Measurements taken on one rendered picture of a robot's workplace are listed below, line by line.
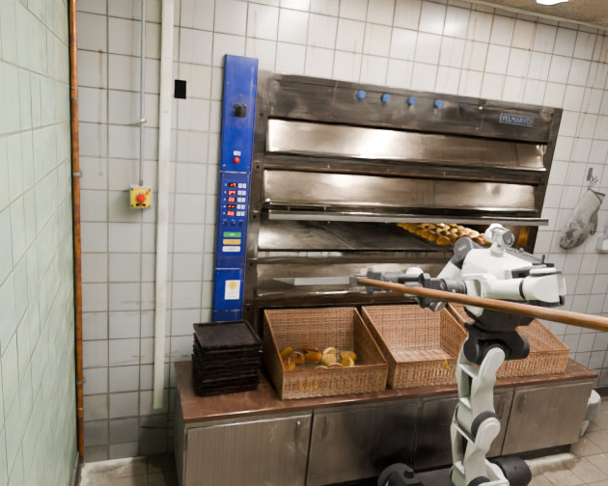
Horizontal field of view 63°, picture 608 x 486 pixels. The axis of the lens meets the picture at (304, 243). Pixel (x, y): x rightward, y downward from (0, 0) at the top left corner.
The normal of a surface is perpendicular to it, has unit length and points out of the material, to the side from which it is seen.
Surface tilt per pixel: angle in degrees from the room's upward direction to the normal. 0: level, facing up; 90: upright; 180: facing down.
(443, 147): 70
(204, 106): 90
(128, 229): 90
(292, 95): 90
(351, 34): 90
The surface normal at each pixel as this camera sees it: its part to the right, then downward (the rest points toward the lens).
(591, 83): 0.32, 0.25
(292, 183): 0.33, -0.09
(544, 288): -0.17, -0.02
